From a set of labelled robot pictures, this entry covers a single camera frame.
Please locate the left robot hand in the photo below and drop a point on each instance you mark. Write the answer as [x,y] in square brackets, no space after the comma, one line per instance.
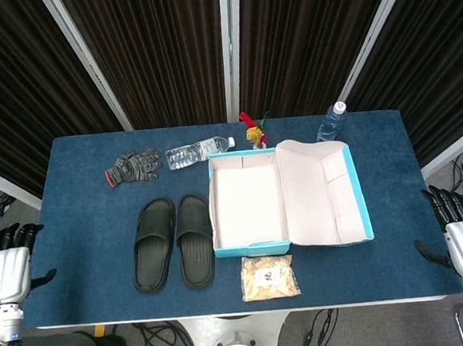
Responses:
[4,271]

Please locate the black rubber slipper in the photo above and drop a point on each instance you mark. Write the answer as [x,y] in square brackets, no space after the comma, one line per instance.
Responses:
[195,244]
[153,251]

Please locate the light blue shoe box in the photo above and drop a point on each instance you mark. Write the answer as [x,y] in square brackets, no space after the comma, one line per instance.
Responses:
[250,203]

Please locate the dark blue table mat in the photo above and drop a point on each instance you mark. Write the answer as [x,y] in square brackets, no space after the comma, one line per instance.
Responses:
[80,233]

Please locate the grey knitted work glove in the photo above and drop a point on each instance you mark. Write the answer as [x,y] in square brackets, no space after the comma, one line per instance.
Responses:
[134,166]

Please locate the blue tinted water bottle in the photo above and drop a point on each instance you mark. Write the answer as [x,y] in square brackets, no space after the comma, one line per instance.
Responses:
[330,125]

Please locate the dark brown pleated curtain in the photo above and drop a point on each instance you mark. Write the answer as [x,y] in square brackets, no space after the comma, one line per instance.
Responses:
[15,77]
[438,52]
[157,46]
[305,35]

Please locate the clear bag of snacks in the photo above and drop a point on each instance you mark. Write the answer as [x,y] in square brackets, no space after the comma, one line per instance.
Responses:
[268,277]

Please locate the clear bottle white cap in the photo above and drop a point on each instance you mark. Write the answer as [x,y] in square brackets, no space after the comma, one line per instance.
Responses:
[190,153]

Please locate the colourful feather shuttlecock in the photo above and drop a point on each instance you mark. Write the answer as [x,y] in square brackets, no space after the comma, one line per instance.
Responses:
[255,134]

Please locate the white partition frame post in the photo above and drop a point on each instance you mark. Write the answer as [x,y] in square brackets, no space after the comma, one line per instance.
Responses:
[454,149]
[4,187]
[377,33]
[86,60]
[231,41]

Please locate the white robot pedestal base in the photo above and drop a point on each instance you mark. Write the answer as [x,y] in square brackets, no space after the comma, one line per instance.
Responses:
[232,341]

